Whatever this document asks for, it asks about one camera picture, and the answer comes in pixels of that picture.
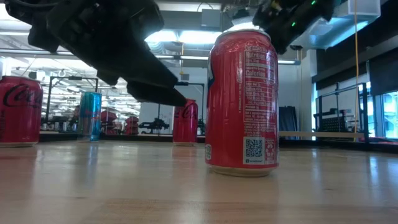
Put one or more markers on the red storage bin stack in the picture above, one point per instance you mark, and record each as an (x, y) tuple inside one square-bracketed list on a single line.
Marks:
[(109, 119), (132, 124)]

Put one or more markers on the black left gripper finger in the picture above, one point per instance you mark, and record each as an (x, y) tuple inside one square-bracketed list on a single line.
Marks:
[(155, 93), (109, 77)]

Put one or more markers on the blue silver energy drink can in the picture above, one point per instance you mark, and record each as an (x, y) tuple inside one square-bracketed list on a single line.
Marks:
[(90, 121)]

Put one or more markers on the red Fanta soda can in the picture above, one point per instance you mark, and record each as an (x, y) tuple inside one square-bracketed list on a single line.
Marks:
[(242, 124)]

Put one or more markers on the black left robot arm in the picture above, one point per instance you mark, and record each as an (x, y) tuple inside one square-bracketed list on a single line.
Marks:
[(37, 31)]

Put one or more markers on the red black-script cola can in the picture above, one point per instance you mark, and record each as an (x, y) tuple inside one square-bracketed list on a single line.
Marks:
[(185, 124), (20, 118)]

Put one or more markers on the black aluminium table frame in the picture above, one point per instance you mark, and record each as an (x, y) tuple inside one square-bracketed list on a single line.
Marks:
[(140, 138)]

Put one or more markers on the black standing panel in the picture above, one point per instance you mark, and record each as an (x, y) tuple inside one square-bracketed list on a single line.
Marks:
[(287, 123)]

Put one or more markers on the grey ceiling box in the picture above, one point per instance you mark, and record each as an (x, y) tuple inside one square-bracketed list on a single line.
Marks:
[(211, 18)]

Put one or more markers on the black background robot arm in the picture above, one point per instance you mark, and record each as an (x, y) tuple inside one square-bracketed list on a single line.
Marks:
[(154, 125)]

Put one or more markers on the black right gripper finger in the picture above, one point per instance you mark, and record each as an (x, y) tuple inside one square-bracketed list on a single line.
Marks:
[(283, 39)]

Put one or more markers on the person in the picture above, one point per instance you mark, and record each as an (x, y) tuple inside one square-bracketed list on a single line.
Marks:
[(74, 116)]

